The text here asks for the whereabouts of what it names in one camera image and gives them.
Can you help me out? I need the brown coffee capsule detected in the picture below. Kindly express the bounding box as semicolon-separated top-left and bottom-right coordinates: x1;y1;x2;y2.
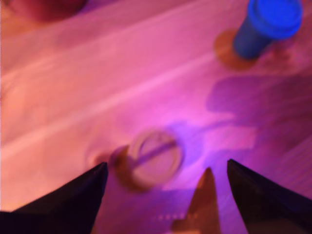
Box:
109;130;185;191

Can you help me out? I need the blue coffee capsule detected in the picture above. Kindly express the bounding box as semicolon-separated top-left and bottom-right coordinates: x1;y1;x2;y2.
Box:
233;0;304;60

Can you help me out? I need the red coffee mug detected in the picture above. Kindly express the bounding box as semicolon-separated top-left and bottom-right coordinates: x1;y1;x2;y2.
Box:
0;0;88;24

